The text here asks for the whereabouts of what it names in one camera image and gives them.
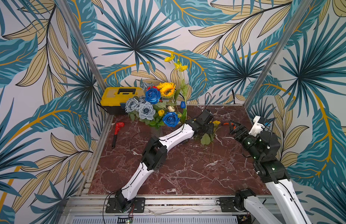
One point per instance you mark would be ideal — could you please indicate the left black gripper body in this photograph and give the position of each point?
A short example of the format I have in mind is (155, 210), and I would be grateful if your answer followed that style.
(208, 128)

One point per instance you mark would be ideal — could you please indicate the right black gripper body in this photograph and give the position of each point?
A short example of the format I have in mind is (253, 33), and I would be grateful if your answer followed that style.
(242, 134)

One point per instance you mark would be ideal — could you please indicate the yellow carnation vase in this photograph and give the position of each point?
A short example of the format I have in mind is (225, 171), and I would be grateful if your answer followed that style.
(216, 125)

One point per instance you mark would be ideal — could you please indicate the blue rose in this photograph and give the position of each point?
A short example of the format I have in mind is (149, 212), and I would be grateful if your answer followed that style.
(171, 119)
(153, 96)

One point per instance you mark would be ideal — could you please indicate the tall sunflower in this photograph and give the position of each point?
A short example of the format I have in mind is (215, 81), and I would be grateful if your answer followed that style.
(167, 90)

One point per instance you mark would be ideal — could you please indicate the tall yellow blossom stem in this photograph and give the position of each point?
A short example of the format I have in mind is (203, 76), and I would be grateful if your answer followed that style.
(181, 87)

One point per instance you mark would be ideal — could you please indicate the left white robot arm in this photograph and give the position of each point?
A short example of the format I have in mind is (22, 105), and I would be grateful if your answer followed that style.
(155, 154)

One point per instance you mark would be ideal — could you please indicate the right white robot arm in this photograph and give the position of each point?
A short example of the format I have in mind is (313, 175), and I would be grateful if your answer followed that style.
(262, 147)

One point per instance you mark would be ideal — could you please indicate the clear glass vase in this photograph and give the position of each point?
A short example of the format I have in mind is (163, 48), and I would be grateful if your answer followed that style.
(158, 132)

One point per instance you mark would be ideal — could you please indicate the small blue tulip bud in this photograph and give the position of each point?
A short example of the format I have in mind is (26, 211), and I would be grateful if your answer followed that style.
(183, 105)

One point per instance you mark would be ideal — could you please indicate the cream rosebud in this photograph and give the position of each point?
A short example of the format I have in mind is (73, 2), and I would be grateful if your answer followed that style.
(171, 109)

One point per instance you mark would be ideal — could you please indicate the grey rose front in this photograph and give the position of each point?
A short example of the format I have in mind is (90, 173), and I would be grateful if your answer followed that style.
(146, 111)

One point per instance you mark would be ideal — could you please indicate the grey rose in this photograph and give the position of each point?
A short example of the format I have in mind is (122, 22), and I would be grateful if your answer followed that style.
(146, 111)
(145, 86)
(131, 105)

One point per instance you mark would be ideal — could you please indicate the grey rose back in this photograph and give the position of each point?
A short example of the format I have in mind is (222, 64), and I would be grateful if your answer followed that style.
(145, 86)

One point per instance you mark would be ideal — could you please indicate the grey rose left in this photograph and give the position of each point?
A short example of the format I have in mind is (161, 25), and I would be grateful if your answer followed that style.
(131, 105)

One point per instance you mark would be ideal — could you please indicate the red pipe wrench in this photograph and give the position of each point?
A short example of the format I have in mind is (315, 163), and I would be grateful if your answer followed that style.
(118, 127)

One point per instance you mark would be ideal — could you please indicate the yellow black toolbox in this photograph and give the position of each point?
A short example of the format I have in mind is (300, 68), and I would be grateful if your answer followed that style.
(114, 98)

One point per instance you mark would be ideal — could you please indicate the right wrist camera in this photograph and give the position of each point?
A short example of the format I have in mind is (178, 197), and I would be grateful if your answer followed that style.
(259, 124)

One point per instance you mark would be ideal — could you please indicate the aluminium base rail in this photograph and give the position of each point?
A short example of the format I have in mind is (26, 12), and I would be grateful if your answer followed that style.
(155, 209)

